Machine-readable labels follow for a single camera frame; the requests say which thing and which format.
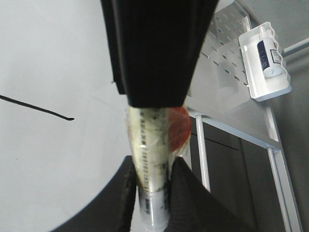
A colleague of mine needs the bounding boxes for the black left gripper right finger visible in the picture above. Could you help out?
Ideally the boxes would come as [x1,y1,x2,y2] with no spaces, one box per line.
[165,157,256,232]

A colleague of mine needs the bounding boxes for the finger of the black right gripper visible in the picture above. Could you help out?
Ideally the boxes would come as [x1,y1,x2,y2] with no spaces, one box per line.
[100,0,126,95]
[113,0,218,108]

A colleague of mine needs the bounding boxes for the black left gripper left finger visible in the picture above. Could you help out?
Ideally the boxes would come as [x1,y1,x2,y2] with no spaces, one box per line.
[53,156,136,232]

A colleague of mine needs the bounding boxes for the white marker with red magnet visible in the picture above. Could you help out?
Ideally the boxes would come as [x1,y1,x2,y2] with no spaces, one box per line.
[126,106,192,232]

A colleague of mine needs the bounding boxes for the white whiteboard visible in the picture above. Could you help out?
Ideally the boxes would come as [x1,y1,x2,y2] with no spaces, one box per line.
[0,0,130,232]

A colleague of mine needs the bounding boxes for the grey pegboard panel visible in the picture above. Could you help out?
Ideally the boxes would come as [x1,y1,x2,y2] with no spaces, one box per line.
[188,1,251,116]

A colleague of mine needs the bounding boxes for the white spray bottle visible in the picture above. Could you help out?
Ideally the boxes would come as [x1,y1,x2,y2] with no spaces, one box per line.
[257,27,282,78]

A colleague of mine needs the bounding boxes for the white plastic tray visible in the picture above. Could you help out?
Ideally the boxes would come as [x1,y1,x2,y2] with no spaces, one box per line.
[239,22,292,102]

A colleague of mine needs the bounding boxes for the white metal stand frame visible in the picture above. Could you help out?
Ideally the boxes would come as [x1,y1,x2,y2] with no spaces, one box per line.
[185,96,303,232]

